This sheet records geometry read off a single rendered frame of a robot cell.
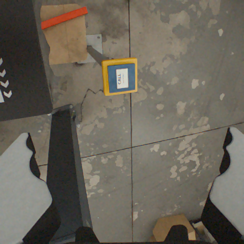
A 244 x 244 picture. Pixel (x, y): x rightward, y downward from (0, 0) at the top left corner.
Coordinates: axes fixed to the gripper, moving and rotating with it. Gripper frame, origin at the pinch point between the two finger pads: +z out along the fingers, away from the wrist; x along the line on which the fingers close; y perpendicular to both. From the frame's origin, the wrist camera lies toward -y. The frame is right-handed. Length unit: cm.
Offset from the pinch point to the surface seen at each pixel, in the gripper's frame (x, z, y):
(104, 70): -8, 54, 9
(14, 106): -39, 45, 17
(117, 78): -3, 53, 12
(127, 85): 0, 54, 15
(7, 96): -40, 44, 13
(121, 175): -9, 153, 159
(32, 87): -32, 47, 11
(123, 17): -1, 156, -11
